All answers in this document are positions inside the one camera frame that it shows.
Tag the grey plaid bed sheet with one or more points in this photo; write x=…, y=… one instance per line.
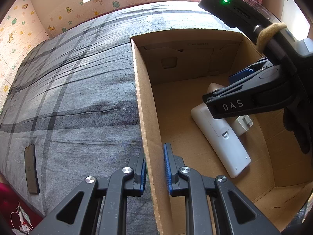
x=73, y=90

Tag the black smartphone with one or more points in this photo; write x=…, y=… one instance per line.
x=31, y=169

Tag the tan elastic band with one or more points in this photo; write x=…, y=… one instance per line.
x=262, y=38

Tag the beige wardrobe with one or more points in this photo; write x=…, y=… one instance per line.
x=293, y=14

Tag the red mattress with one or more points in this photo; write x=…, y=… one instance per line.
x=7, y=200

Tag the large white charger plug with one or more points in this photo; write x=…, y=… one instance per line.
x=214, y=88

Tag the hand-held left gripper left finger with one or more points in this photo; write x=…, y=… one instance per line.
x=143, y=181

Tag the person's right hand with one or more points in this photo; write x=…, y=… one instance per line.
x=300, y=122

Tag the cardboard box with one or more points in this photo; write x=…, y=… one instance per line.
x=183, y=151

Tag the small white charger plug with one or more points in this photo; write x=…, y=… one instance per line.
x=240, y=127

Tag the white remote control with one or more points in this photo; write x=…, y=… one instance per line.
x=227, y=149

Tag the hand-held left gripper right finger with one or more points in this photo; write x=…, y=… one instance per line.
x=167, y=169

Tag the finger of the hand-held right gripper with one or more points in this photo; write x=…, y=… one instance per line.
x=229, y=105
x=240, y=74

